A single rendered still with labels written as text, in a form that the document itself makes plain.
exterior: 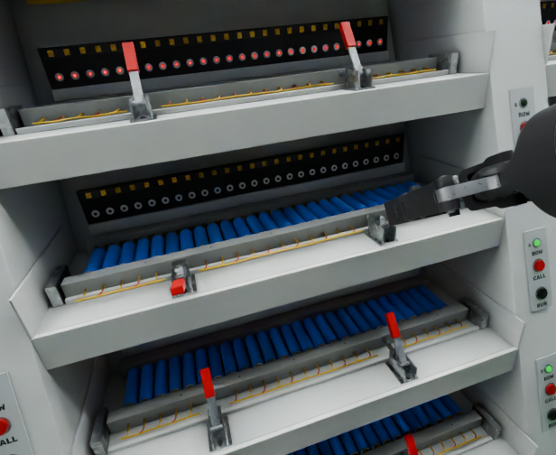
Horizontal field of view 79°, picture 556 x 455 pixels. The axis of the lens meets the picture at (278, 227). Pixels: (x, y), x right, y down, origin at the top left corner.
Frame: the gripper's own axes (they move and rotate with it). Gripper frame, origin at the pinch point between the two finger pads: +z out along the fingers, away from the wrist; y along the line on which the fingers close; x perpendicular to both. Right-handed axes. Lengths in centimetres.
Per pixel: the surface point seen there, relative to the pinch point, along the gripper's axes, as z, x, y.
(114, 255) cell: 15.5, 3.2, -35.3
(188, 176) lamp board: 18.7, 13.0, -23.5
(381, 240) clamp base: 7.0, -3.1, -1.0
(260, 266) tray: 8.9, -2.7, -17.1
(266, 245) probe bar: 10.8, -0.2, -15.3
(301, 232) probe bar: 10.6, 0.4, -10.2
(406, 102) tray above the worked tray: 3.6, 13.4, 5.4
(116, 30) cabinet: 18, 37, -29
